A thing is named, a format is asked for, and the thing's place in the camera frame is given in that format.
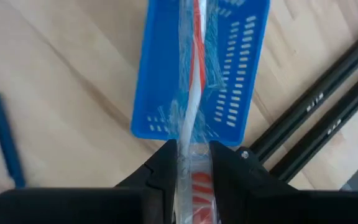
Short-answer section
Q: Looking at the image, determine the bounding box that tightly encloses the red white toothbrush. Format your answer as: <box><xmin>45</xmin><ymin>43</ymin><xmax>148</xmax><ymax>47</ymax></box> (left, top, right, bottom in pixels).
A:
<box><xmin>169</xmin><ymin>0</ymin><xmax>226</xmax><ymax>224</ymax></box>

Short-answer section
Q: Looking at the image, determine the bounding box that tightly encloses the black aluminium frame rail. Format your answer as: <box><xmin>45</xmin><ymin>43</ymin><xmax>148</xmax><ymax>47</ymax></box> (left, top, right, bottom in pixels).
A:
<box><xmin>249</xmin><ymin>20</ymin><xmax>358</xmax><ymax>164</ymax></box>
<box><xmin>268</xmin><ymin>62</ymin><xmax>358</xmax><ymax>184</ymax></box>

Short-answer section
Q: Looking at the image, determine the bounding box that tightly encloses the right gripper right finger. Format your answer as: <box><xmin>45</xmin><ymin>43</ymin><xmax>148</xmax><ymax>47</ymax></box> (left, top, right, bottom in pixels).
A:
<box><xmin>210</xmin><ymin>141</ymin><xmax>296</xmax><ymax>224</ymax></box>

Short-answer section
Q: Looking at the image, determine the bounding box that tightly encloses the dark blue stick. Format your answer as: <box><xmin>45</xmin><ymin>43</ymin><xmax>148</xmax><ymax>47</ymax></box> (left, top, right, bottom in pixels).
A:
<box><xmin>0</xmin><ymin>91</ymin><xmax>27</xmax><ymax>189</ymax></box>

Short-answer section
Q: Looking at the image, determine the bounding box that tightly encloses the blue perforated plastic basket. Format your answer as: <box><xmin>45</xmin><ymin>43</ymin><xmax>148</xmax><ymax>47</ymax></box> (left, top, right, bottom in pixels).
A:
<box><xmin>131</xmin><ymin>0</ymin><xmax>272</xmax><ymax>147</ymax></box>

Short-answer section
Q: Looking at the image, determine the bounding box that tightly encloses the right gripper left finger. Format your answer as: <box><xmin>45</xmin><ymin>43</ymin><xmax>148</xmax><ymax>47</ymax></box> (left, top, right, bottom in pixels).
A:
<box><xmin>116</xmin><ymin>139</ymin><xmax>179</xmax><ymax>224</ymax></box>

